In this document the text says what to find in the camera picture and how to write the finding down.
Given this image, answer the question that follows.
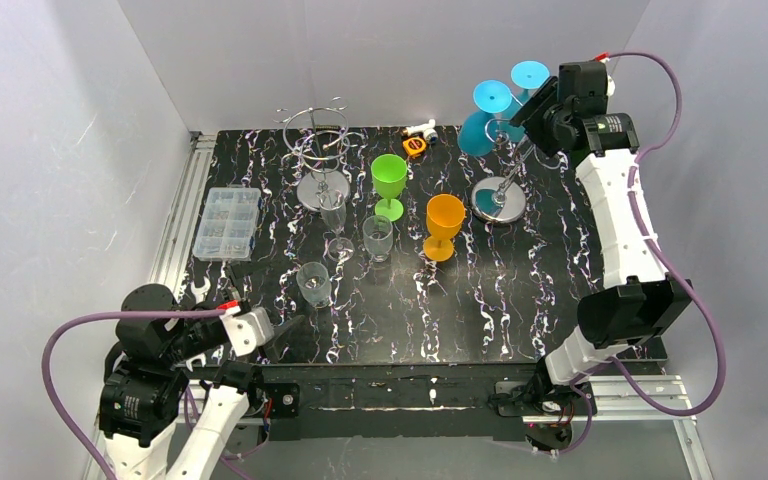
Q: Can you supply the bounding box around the clear stemless glass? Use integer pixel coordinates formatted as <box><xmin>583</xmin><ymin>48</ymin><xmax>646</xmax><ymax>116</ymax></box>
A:
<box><xmin>296</xmin><ymin>262</ymin><xmax>332</xmax><ymax>308</ymax></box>
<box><xmin>362</xmin><ymin>215</ymin><xmax>394</xmax><ymax>262</ymax></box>

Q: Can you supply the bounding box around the blue plastic wine glass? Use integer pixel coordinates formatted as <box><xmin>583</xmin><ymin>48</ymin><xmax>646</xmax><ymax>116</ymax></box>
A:
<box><xmin>457</xmin><ymin>80</ymin><xmax>512</xmax><ymax>157</ymax></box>
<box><xmin>499</xmin><ymin>60</ymin><xmax>550</xmax><ymax>144</ymax></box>

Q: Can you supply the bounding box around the purple cable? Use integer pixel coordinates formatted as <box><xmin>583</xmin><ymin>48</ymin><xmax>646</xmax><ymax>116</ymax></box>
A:
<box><xmin>40</xmin><ymin>309</ymin><xmax>259</xmax><ymax>480</ymax></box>
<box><xmin>576</xmin><ymin>51</ymin><xmax>728</xmax><ymax>458</ymax></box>

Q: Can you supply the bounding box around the clear plastic screw box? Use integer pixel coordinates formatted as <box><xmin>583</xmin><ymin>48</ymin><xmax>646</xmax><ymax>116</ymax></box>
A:
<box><xmin>192</xmin><ymin>186</ymin><xmax>262</xmax><ymax>261</ymax></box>

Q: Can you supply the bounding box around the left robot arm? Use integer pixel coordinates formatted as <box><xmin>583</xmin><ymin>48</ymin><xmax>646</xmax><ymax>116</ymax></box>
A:
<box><xmin>99</xmin><ymin>284</ymin><xmax>300</xmax><ymax>479</ymax></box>

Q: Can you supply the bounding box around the yellow tape measure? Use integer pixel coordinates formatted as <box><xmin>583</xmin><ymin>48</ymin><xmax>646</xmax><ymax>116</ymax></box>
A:
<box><xmin>402</xmin><ymin>136</ymin><xmax>428</xmax><ymax>158</ymax></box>

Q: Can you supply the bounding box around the orange plastic wine glass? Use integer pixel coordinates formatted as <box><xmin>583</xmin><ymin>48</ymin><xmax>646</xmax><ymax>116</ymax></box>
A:
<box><xmin>423</xmin><ymin>194</ymin><xmax>466</xmax><ymax>262</ymax></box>

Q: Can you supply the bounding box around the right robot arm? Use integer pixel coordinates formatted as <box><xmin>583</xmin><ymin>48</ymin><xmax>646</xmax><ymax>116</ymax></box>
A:
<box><xmin>511</xmin><ymin>60</ymin><xmax>690</xmax><ymax>405</ymax></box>

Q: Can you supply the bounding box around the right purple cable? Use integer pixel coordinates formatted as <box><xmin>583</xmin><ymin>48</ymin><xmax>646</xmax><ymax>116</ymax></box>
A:
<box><xmin>576</xmin><ymin>51</ymin><xmax>728</xmax><ymax>458</ymax></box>

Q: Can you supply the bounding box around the clear stemless glass centre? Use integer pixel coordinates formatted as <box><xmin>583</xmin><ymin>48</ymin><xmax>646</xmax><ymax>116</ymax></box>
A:
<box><xmin>362</xmin><ymin>215</ymin><xmax>394</xmax><ymax>262</ymax></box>

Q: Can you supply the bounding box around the green plastic wine glass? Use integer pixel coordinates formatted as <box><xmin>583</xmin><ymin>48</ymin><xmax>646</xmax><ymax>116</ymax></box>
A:
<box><xmin>370</xmin><ymin>154</ymin><xmax>408</xmax><ymax>222</ymax></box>

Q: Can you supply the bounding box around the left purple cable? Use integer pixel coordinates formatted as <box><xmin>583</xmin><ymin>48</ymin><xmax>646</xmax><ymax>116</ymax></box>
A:
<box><xmin>40</xmin><ymin>309</ymin><xmax>259</xmax><ymax>480</ymax></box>

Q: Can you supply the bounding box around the silver open-end wrench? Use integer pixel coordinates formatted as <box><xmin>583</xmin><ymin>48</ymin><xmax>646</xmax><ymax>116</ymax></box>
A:
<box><xmin>185</xmin><ymin>276</ymin><xmax>211</xmax><ymax>372</ymax></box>

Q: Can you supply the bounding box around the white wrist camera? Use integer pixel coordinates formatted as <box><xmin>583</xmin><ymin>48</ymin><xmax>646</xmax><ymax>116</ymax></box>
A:
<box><xmin>220</xmin><ymin>301</ymin><xmax>275</xmax><ymax>358</ymax></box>
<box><xmin>593</xmin><ymin>52</ymin><xmax>616</xmax><ymax>97</ymax></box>

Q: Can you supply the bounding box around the clear stemless glass front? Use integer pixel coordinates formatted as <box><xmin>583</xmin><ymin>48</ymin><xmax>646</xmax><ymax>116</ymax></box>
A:
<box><xmin>296</xmin><ymin>262</ymin><xmax>332</xmax><ymax>308</ymax></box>

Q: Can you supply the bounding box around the chrome glass rack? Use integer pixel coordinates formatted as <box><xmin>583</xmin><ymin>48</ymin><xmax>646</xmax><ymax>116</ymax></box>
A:
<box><xmin>273</xmin><ymin>96</ymin><xmax>353</xmax><ymax>212</ymax></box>
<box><xmin>470</xmin><ymin>116</ymin><xmax>562</xmax><ymax>224</ymax></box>

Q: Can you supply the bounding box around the tall clear champagne flute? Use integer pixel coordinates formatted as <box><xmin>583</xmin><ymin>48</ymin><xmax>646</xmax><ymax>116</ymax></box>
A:
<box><xmin>318</xmin><ymin>189</ymin><xmax>355</xmax><ymax>262</ymax></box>

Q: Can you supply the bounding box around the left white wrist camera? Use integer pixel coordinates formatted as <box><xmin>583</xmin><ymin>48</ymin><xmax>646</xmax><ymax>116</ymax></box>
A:
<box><xmin>220</xmin><ymin>301</ymin><xmax>275</xmax><ymax>358</ymax></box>

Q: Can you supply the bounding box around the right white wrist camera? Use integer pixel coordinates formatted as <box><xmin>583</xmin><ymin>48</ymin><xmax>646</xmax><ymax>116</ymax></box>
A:
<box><xmin>593</xmin><ymin>52</ymin><xmax>616</xmax><ymax>97</ymax></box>

